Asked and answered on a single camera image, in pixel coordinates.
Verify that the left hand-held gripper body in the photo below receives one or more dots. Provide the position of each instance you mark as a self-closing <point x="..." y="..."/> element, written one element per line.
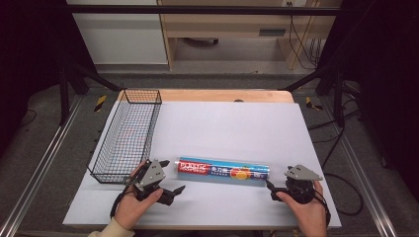
<point x="152" y="173"/>

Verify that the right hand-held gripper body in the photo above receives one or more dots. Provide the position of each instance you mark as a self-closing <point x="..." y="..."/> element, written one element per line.
<point x="301" y="186"/>

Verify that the blue red plastic wrap box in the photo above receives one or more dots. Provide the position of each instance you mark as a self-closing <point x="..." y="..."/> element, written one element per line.
<point x="224" y="171"/>

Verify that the person's right hand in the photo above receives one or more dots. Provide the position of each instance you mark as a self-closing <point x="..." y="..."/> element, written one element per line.
<point x="311" y="217"/>

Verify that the person's left hand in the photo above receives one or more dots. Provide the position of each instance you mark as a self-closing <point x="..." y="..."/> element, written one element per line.
<point x="130" y="209"/>

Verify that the white table mat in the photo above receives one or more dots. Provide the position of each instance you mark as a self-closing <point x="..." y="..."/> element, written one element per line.
<point x="230" y="131"/>

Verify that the yellow black floor tape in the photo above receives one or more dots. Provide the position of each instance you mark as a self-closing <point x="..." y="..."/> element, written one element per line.
<point x="100" y="103"/>
<point x="311" y="103"/>

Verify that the black metal stand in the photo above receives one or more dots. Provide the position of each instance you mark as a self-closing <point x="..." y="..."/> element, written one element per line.
<point x="337" y="95"/>
<point x="64" y="92"/>

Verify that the black curtain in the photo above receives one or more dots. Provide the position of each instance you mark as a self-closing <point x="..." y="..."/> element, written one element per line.
<point x="29" y="49"/>
<point x="385" y="82"/>

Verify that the white cabinet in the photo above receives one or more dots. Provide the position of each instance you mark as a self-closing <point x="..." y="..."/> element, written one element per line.
<point x="122" y="36"/>

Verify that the light wooden desk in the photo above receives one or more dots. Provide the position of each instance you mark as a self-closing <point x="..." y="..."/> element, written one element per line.
<point x="230" y="23"/>

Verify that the aluminium floor rail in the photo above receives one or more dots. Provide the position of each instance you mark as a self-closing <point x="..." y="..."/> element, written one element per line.
<point x="362" y="177"/>
<point x="36" y="164"/>

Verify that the black horizontal frame bar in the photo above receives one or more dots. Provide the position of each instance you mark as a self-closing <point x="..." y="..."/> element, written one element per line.
<point x="197" y="10"/>

